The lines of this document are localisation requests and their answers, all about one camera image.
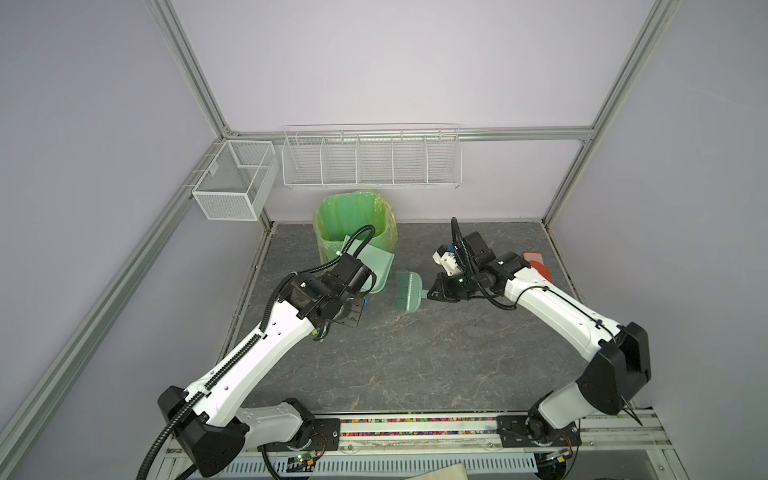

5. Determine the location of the mint green hand brush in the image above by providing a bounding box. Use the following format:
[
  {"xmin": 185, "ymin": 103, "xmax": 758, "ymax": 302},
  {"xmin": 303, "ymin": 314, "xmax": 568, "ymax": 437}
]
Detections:
[{"xmin": 395, "ymin": 270, "xmax": 428, "ymax": 314}]

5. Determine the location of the mint green dustpan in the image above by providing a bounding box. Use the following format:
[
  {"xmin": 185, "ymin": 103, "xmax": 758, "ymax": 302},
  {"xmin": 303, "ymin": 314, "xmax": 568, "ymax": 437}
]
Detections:
[{"xmin": 357, "ymin": 241, "xmax": 395, "ymax": 294}]

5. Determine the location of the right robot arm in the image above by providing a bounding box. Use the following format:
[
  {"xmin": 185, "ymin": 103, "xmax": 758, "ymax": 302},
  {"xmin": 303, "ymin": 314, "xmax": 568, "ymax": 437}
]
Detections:
[{"xmin": 426, "ymin": 218, "xmax": 652, "ymax": 445}]

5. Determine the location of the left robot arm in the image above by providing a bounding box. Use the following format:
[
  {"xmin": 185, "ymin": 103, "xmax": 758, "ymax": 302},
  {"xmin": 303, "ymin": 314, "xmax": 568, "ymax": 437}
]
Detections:
[{"xmin": 136, "ymin": 224, "xmax": 377, "ymax": 479}]

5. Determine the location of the red rubber glove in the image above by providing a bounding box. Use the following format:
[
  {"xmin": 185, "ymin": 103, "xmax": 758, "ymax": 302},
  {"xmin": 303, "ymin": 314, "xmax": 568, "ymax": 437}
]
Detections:
[{"xmin": 523, "ymin": 251, "xmax": 553, "ymax": 282}]

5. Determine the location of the green trash bin with bag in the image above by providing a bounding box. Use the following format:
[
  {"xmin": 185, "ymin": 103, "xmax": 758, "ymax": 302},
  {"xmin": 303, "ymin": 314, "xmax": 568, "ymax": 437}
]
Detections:
[{"xmin": 313, "ymin": 191, "xmax": 398, "ymax": 263}]

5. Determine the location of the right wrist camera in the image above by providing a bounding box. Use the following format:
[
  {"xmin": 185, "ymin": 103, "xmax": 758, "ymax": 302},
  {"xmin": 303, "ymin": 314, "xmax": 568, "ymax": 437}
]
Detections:
[{"xmin": 432, "ymin": 245, "xmax": 464, "ymax": 277}]

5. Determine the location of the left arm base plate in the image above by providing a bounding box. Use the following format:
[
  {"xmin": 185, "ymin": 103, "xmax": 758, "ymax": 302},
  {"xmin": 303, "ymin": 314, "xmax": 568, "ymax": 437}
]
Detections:
[{"xmin": 265, "ymin": 417, "xmax": 341, "ymax": 452}]

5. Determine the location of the long white wire basket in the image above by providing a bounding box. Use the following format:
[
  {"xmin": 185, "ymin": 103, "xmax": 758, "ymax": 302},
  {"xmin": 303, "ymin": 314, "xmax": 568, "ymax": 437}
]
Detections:
[{"xmin": 282, "ymin": 124, "xmax": 463, "ymax": 189}]

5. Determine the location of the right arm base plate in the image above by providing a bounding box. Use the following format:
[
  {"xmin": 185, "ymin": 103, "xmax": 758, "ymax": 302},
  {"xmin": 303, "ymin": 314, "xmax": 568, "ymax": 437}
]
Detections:
[{"xmin": 496, "ymin": 414, "xmax": 582, "ymax": 448}]

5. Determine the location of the small white wire basket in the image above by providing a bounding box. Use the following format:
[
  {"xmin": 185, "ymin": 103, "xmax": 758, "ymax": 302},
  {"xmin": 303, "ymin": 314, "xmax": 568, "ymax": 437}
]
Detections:
[{"xmin": 192, "ymin": 140, "xmax": 279, "ymax": 221}]

